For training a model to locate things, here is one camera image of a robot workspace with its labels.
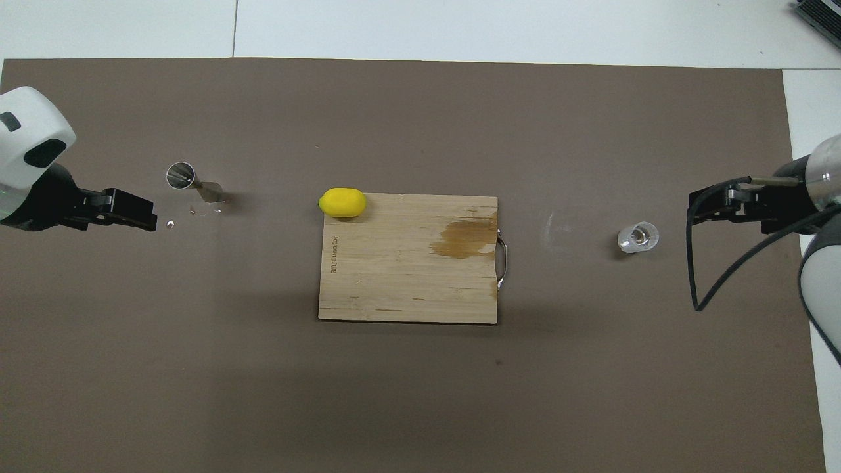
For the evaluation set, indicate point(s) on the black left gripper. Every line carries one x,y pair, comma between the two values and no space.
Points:
46,203

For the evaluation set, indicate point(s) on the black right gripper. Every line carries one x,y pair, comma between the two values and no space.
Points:
785,210

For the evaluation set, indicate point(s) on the steel double jigger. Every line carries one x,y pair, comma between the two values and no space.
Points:
179,175

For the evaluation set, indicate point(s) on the small clear glass cup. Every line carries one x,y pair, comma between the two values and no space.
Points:
640,236

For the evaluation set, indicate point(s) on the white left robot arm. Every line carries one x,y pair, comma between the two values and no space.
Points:
26,125

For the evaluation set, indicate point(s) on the grey ribbed device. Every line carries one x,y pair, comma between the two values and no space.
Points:
821,16

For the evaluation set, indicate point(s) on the yellow lemon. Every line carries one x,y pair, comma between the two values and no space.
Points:
341,202

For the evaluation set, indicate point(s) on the bamboo cutting board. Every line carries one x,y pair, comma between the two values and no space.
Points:
394,276

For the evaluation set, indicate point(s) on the brown table mat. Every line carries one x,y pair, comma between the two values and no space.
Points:
420,394

